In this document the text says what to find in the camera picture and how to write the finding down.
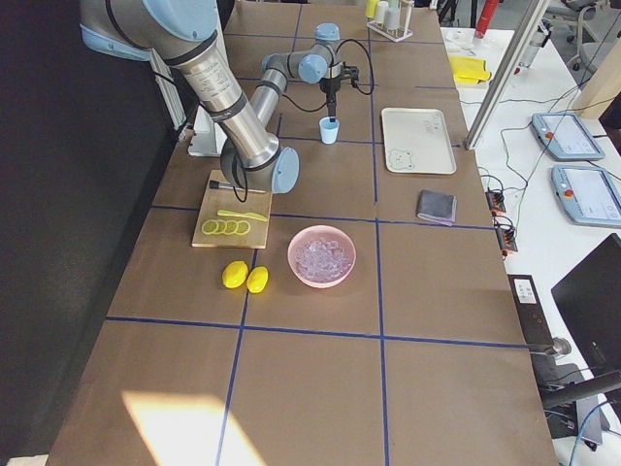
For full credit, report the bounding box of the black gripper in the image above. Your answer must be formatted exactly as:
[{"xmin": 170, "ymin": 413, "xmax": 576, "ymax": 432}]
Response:
[{"xmin": 320, "ymin": 77, "xmax": 341, "ymax": 121}]

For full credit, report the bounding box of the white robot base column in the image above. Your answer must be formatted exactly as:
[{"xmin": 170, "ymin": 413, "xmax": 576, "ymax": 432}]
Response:
[{"xmin": 188, "ymin": 101, "xmax": 227, "ymax": 157}]

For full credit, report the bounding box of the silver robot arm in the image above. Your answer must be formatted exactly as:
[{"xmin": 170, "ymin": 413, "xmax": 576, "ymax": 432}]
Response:
[{"xmin": 80, "ymin": 0, "xmax": 344, "ymax": 194}]

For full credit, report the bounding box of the light blue plastic cup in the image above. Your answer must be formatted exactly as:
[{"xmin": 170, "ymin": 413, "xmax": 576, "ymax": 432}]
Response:
[{"xmin": 319, "ymin": 116, "xmax": 340, "ymax": 145}]

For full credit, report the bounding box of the yellow cup on rack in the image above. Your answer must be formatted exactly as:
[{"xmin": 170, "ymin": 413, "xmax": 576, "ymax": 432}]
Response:
[{"xmin": 365, "ymin": 0, "xmax": 379, "ymax": 19}]

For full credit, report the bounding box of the grey cup on rack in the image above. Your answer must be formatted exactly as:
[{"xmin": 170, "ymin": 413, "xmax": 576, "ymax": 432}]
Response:
[{"xmin": 374, "ymin": 0, "xmax": 389, "ymax": 24}]

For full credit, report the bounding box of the white cup on rack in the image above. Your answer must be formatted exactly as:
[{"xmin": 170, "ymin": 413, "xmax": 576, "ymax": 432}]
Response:
[{"xmin": 383, "ymin": 7, "xmax": 400, "ymax": 30}]

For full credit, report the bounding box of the pile of clear ice cubes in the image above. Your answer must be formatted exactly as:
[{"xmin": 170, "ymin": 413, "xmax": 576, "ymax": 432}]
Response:
[{"xmin": 294, "ymin": 237, "xmax": 352, "ymax": 283}]

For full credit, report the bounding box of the cream bear serving tray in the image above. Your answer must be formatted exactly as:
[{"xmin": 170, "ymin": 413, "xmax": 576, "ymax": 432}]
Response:
[{"xmin": 381, "ymin": 108, "xmax": 457, "ymax": 175}]

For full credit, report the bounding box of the yellow cloth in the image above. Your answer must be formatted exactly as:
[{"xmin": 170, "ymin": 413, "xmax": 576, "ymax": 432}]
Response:
[{"xmin": 448, "ymin": 55, "xmax": 492, "ymax": 84}]

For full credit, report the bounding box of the black metal stirring tube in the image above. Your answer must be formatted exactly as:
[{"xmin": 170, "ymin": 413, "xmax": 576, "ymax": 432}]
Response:
[{"xmin": 208, "ymin": 180, "xmax": 263, "ymax": 194}]

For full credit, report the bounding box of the grey folded cloth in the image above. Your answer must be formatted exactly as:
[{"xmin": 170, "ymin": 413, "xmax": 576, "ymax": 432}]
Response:
[{"xmin": 416, "ymin": 189, "xmax": 457, "ymax": 226}]

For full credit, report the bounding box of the pink bowl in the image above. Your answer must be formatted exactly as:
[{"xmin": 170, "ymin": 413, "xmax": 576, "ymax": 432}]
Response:
[{"xmin": 287, "ymin": 224, "xmax": 356, "ymax": 288}]

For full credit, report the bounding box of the wooden cutting board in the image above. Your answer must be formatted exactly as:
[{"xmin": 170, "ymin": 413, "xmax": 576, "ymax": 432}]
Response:
[{"xmin": 191, "ymin": 170, "xmax": 272, "ymax": 249}]

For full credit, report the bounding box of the lemon slices row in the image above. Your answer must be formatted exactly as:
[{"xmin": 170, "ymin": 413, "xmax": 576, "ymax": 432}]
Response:
[{"xmin": 201, "ymin": 218, "xmax": 251, "ymax": 236}]

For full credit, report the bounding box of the yellow lemon right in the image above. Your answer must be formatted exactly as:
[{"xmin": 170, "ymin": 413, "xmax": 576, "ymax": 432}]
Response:
[{"xmin": 245, "ymin": 266, "xmax": 269, "ymax": 294}]

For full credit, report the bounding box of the yellow lemon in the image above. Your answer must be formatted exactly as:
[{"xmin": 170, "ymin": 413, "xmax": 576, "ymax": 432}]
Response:
[
  {"xmin": 221, "ymin": 260, "xmax": 248, "ymax": 289},
  {"xmin": 245, "ymin": 266, "xmax": 269, "ymax": 294}
]

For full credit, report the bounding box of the orange black adapter box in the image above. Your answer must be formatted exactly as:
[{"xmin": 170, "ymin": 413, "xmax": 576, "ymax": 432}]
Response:
[{"xmin": 485, "ymin": 189, "xmax": 506, "ymax": 216}]

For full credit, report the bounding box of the yellow lemon left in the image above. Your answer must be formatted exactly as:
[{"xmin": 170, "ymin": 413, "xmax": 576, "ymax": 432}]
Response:
[{"xmin": 221, "ymin": 260, "xmax": 248, "ymax": 289}]

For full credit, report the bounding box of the blue teach pendant far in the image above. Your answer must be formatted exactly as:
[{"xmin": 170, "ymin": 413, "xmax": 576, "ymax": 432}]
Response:
[{"xmin": 531, "ymin": 112, "xmax": 605, "ymax": 161}]

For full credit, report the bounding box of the blue teach pendant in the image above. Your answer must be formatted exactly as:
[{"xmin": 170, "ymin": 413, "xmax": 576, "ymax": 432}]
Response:
[
  {"xmin": 551, "ymin": 165, "xmax": 620, "ymax": 227},
  {"xmin": 531, "ymin": 112, "xmax": 605, "ymax": 161}
]

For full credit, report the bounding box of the blue teach pendant near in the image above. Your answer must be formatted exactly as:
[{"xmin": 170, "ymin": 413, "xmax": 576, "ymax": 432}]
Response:
[{"xmin": 551, "ymin": 165, "xmax": 620, "ymax": 227}]

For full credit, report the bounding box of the black monitor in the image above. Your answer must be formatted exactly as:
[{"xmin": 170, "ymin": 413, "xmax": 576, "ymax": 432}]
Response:
[{"xmin": 552, "ymin": 233, "xmax": 621, "ymax": 374}]

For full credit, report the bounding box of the black camera cable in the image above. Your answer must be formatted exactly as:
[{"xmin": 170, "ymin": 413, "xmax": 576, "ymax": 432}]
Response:
[{"xmin": 280, "ymin": 38, "xmax": 376, "ymax": 113}]

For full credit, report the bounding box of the white wire cup rack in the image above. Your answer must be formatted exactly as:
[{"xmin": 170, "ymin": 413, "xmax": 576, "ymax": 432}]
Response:
[{"xmin": 365, "ymin": 0, "xmax": 414, "ymax": 43}]

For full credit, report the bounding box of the aluminium frame post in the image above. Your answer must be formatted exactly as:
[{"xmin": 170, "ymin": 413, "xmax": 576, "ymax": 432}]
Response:
[{"xmin": 464, "ymin": 0, "xmax": 549, "ymax": 150}]

